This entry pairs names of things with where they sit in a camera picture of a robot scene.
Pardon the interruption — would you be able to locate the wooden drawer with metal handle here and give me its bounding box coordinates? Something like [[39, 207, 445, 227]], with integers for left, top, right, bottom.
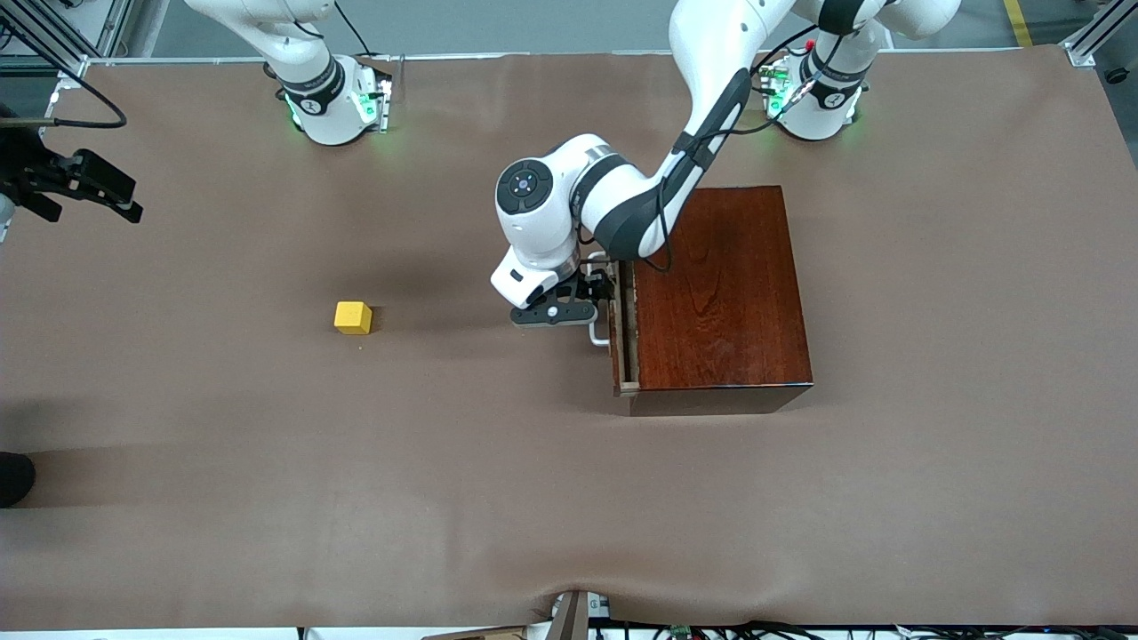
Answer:
[[585, 252, 643, 398]]

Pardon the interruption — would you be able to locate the dark red wooden cabinet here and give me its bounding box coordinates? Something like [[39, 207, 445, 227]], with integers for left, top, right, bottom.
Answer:
[[613, 185, 814, 417]]

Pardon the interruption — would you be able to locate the black round foam object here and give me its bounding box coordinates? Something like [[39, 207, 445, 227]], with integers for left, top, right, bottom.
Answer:
[[0, 452, 36, 509]]

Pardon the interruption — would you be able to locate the brown table cover sheet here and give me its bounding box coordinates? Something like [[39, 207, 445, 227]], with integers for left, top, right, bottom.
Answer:
[[0, 46, 1138, 630]]

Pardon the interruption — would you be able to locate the tan wooden board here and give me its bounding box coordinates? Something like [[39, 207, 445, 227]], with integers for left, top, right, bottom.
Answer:
[[421, 626, 527, 640]]

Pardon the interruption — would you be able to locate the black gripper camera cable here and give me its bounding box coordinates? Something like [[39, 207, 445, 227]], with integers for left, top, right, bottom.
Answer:
[[0, 53, 128, 131]]

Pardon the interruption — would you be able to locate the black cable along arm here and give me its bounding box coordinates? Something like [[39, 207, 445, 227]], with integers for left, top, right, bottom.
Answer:
[[640, 27, 859, 273]]

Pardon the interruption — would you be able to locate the aluminium frame profile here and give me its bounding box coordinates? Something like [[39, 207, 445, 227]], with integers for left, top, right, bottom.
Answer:
[[0, 0, 90, 81], [1062, 0, 1138, 68], [93, 0, 134, 56]]

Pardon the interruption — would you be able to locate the black arm base cable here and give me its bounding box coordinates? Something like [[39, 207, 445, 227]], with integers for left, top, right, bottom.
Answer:
[[333, 0, 379, 60]]

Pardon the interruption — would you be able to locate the grey camera stand post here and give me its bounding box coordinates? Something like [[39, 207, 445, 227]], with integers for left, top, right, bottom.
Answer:
[[549, 590, 589, 640]]

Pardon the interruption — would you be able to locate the black floor cable bundle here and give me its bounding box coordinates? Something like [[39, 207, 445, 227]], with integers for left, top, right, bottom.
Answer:
[[605, 620, 1138, 640]]

